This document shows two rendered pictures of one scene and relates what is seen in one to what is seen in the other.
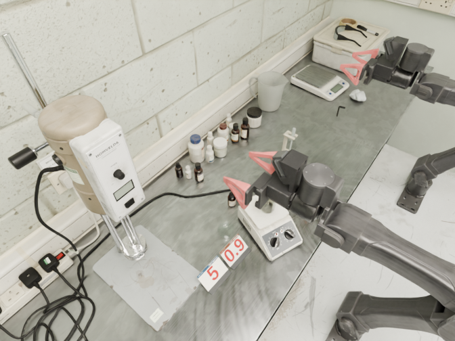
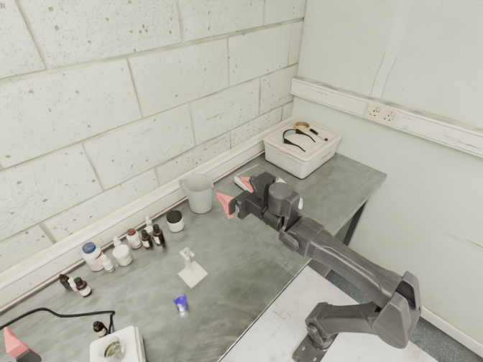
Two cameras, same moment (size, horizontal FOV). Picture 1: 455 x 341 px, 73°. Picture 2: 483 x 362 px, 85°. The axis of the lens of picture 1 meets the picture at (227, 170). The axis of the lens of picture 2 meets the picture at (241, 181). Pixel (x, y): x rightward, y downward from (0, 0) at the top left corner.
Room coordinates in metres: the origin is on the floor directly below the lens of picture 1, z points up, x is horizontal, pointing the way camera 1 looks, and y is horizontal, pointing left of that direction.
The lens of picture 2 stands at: (0.37, -0.49, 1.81)
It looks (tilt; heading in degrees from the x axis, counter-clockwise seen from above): 40 degrees down; 6
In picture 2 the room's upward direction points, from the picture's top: straight up
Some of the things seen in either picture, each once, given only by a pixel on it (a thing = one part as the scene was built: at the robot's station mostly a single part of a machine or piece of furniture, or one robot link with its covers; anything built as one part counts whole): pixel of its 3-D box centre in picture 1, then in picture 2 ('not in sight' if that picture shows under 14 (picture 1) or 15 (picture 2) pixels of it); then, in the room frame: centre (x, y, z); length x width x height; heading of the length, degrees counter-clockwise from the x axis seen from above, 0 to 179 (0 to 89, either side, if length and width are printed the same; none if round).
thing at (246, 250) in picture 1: (235, 251); not in sight; (0.45, -0.03, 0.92); 0.09 x 0.06 x 0.04; 139
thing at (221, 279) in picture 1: (214, 274); not in sight; (0.38, 0.04, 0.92); 0.09 x 0.06 x 0.04; 139
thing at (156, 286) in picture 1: (147, 272); not in sight; (0.39, 0.25, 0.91); 0.30 x 0.20 x 0.01; 52
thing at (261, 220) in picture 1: (264, 208); (113, 355); (0.57, -0.12, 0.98); 0.12 x 0.12 x 0.01; 31
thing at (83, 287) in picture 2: (198, 171); (82, 286); (0.77, 0.11, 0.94); 0.03 x 0.03 x 0.08
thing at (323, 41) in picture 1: (349, 45); (301, 147); (1.71, -0.70, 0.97); 0.37 x 0.31 x 0.14; 141
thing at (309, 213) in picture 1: (307, 203); not in sight; (0.36, -0.16, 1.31); 0.07 x 0.06 x 0.07; 52
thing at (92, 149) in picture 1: (99, 167); not in sight; (0.38, 0.24, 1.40); 0.15 x 0.11 x 0.24; 52
